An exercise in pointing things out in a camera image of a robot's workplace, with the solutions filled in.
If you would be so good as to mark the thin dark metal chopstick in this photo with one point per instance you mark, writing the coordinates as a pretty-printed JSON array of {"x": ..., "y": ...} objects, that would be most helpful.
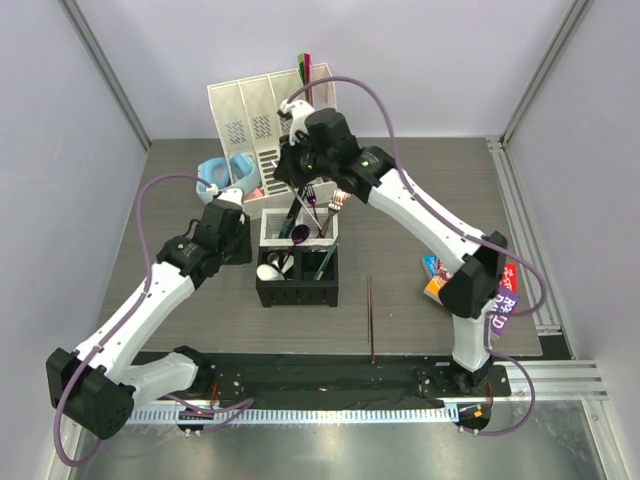
[{"x": 303, "y": 204}]

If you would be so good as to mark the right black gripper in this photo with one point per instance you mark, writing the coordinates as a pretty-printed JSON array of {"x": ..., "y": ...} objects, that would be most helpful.
[{"x": 286, "y": 170}]

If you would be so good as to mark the light blue headphones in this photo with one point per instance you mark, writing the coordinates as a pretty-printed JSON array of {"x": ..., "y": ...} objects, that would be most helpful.
[{"x": 240, "y": 172}]

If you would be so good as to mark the coloured plastic folders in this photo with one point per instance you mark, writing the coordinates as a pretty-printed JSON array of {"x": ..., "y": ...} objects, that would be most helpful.
[{"x": 305, "y": 67}]

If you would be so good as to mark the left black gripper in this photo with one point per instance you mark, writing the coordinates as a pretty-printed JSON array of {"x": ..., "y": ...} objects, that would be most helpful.
[{"x": 244, "y": 254}]

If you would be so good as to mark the slotted cable duct strip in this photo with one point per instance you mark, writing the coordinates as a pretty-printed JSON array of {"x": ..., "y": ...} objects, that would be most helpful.
[{"x": 164, "y": 414}]

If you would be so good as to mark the white two-slot utensil container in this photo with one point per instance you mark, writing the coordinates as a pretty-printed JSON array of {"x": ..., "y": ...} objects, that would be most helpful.
[{"x": 272, "y": 220}]

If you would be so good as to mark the blue treehouse book underneath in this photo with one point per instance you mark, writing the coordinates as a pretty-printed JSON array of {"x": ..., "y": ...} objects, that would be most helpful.
[{"x": 431, "y": 264}]

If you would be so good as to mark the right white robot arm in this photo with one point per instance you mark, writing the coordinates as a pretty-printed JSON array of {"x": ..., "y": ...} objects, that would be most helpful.
[{"x": 475, "y": 260}]

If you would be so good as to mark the red treehouse book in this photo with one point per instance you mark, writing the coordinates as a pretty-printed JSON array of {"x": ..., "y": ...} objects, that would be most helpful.
[{"x": 509, "y": 283}]

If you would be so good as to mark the purple metallic spoon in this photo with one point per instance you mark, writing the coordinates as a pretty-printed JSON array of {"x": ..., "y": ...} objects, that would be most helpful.
[{"x": 300, "y": 233}]

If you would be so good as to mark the copper coloured fork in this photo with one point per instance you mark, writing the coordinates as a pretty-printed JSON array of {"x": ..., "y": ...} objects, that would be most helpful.
[{"x": 340, "y": 197}]

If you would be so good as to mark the white file organizer rack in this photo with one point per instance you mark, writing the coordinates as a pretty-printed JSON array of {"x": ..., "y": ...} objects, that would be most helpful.
[{"x": 245, "y": 115}]

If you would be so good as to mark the green and tan chopstick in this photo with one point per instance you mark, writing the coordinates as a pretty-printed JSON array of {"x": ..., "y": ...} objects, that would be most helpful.
[{"x": 326, "y": 260}]

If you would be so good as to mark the teal handled black knife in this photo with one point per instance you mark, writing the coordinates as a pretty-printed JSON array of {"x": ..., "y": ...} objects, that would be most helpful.
[{"x": 287, "y": 226}]

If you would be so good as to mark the black two-slot utensil container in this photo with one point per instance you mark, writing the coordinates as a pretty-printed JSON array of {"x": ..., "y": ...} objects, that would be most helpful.
[{"x": 308, "y": 282}]

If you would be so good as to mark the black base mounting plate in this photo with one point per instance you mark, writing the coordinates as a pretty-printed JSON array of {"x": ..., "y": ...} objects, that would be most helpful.
[{"x": 341, "y": 382}]

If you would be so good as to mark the Roald Dahl colourful book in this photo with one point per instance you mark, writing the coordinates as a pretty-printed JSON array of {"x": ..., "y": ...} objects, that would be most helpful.
[{"x": 436, "y": 283}]

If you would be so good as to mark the silver metal fork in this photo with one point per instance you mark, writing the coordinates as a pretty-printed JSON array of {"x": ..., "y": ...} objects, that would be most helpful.
[{"x": 333, "y": 209}]

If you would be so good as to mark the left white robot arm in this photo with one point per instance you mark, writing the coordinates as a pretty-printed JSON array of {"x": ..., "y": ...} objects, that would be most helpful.
[{"x": 97, "y": 384}]

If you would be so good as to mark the pink paper label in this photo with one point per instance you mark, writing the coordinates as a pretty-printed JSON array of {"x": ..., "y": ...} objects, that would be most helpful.
[{"x": 257, "y": 193}]

